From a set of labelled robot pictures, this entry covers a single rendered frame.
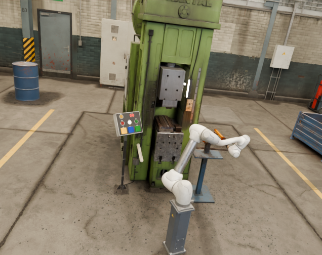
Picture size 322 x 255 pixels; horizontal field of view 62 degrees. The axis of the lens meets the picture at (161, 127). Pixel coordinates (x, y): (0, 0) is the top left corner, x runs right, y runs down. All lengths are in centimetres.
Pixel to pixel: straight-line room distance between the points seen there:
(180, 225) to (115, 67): 669
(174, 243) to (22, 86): 563
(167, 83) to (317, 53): 828
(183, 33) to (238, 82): 675
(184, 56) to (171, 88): 45
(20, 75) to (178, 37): 478
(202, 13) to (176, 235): 258
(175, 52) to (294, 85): 793
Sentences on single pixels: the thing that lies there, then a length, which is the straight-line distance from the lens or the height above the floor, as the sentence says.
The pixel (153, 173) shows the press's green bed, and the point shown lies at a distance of 393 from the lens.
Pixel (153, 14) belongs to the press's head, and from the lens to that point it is 343.
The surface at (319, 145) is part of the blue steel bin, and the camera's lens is 660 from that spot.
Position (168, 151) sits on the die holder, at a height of 63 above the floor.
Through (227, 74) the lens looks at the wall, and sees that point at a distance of 994.
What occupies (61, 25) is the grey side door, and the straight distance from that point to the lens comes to 971.
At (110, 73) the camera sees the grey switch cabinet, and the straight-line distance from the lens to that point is 891.
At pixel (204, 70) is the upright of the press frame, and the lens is 372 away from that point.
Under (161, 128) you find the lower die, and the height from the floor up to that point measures 96.
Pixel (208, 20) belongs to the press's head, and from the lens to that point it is 360.
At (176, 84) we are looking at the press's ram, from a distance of 349.
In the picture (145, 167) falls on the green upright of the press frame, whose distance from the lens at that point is 408.
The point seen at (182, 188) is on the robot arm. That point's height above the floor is 83.
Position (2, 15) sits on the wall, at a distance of 1032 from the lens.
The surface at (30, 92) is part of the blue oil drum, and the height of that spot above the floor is 23.
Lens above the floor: 236
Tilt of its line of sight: 22 degrees down
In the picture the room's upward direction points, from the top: 7 degrees clockwise
